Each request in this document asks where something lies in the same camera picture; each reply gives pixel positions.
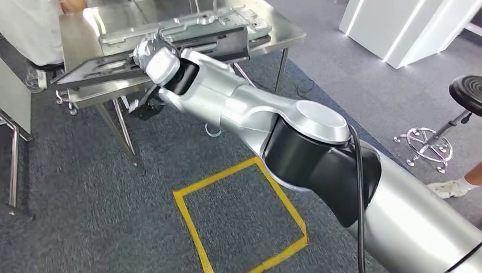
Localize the stainless steel workbench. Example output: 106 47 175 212
58 0 306 167

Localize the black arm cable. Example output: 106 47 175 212
348 124 367 273

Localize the silver stamped metal fixture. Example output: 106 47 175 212
98 5 273 57

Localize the white cabinet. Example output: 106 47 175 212
339 0 482 70

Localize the person's hand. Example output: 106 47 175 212
60 0 88 14

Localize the long black plastic panel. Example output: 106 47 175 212
51 25 251 91

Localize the black stool chrome base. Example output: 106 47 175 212
393 75 482 174

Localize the person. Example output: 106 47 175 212
0 0 89 67
427 162 482 200

